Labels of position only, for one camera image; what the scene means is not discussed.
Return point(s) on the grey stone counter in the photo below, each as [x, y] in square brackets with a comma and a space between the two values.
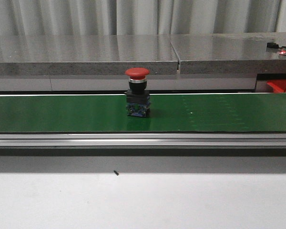
[161, 54]

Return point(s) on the white curtain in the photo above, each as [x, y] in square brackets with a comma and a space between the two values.
[120, 17]

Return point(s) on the black sensor box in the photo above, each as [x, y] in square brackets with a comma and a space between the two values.
[272, 45]

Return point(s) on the red push button switch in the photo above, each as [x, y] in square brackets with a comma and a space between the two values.
[137, 97]

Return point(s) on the aluminium conveyor frame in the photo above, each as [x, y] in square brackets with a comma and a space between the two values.
[146, 140]

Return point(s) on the red plastic bin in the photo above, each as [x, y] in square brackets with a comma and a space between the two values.
[278, 86]

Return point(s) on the green conveyor belt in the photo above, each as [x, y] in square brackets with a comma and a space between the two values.
[168, 113]

